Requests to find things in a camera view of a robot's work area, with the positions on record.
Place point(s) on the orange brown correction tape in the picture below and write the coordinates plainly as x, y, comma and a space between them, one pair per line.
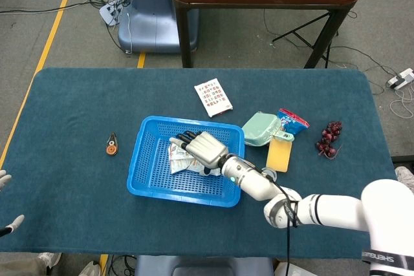
112, 146

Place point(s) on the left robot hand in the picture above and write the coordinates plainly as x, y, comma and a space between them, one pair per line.
14, 222

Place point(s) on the white snack packet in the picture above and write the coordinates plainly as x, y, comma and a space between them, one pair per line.
181, 164

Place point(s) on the blue red snack bag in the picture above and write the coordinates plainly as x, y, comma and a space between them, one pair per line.
292, 121

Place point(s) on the blue plastic perforated basket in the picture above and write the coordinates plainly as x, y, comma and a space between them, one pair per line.
181, 192

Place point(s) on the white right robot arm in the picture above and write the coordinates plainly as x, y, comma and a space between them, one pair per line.
323, 211

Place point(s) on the dark red grapes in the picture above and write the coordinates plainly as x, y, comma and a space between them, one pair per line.
328, 137

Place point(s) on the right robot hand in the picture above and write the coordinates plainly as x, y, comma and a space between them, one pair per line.
207, 150

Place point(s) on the white power strip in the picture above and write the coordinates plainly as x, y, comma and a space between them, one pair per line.
110, 12
401, 79

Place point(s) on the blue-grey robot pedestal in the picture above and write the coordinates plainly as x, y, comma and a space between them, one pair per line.
152, 24

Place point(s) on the white red-printed card pack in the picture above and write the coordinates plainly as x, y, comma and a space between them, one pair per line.
213, 96

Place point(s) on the grey sneaker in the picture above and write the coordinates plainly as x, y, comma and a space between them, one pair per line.
50, 260
406, 177
90, 269

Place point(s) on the blue-grey robot chassis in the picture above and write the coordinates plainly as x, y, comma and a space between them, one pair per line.
203, 266

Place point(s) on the yellow sponge block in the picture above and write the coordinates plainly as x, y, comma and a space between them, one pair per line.
278, 156

